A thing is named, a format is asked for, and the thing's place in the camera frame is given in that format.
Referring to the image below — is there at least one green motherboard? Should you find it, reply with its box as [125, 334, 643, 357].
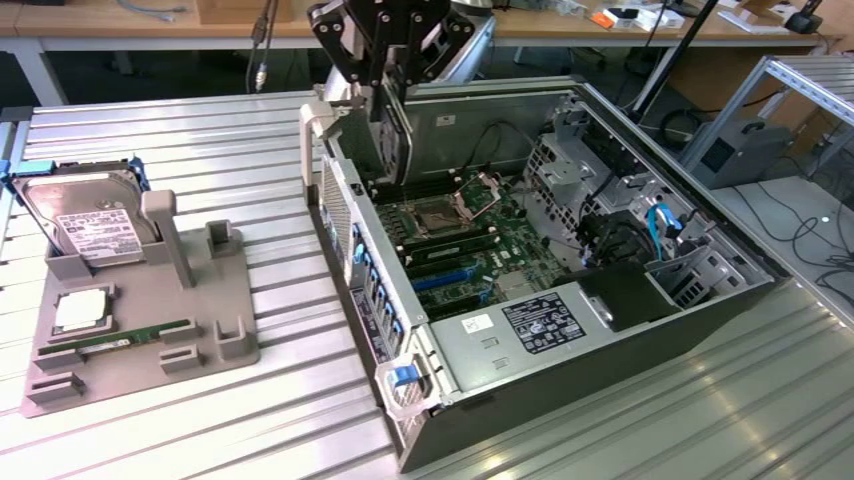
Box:
[372, 172, 555, 322]

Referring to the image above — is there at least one black plastic air shroud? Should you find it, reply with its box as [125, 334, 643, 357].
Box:
[551, 258, 683, 335]

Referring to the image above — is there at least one white flat box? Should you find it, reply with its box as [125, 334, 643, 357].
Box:
[715, 8, 794, 35]

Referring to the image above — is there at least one blue expansion slot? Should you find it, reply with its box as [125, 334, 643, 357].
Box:
[408, 268, 480, 295]

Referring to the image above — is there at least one grey plastic parts rack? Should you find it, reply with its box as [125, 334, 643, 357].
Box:
[18, 189, 263, 420]

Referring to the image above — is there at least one silver hard disk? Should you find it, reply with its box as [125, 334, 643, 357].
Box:
[10, 168, 163, 270]

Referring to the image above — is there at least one long wooden desk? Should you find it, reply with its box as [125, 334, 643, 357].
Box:
[0, 0, 843, 106]

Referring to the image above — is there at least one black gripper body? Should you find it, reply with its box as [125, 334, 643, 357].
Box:
[343, 0, 453, 20]

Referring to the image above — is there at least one silver chipset heatsink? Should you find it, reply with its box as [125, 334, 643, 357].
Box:
[495, 271, 540, 302]

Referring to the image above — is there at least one metal socket cover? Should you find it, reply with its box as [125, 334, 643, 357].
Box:
[451, 171, 505, 211]

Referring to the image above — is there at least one grey equipment box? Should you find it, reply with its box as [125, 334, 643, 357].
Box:
[684, 119, 803, 190]

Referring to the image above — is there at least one green RAM stick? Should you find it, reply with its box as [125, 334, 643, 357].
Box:
[36, 318, 193, 357]

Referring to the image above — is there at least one silver CPU chip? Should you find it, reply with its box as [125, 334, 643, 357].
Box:
[50, 291, 113, 335]

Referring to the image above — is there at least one graphics card with metal bracket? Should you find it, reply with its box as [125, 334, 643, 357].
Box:
[363, 43, 420, 188]

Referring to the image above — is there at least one braided robot cable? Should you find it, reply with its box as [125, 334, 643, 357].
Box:
[247, 0, 281, 95]

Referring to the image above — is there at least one blue SATA wire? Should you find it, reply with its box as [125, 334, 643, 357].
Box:
[643, 196, 680, 262]

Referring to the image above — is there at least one silver perforated disk bay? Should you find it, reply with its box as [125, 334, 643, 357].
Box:
[523, 94, 675, 241]

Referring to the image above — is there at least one grey power supply unit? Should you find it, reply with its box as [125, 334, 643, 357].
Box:
[425, 282, 626, 401]

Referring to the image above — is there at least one open black PC case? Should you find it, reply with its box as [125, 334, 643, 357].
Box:
[297, 74, 795, 474]

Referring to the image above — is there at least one white small box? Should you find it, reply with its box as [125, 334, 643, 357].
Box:
[603, 6, 687, 32]

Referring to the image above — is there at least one aluminium profile frame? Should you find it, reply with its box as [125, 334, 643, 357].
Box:
[676, 53, 854, 174]

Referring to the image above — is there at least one CPU socket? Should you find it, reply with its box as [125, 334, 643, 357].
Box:
[411, 201, 463, 237]

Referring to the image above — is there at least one black webcam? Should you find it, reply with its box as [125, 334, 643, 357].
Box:
[782, 0, 830, 37]

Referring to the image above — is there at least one silver drive cage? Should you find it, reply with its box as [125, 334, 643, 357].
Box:
[643, 244, 759, 311]

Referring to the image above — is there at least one blue disk caddy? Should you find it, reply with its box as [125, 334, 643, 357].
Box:
[2, 154, 153, 201]

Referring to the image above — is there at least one black expansion slot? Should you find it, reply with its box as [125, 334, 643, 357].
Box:
[421, 293, 489, 322]

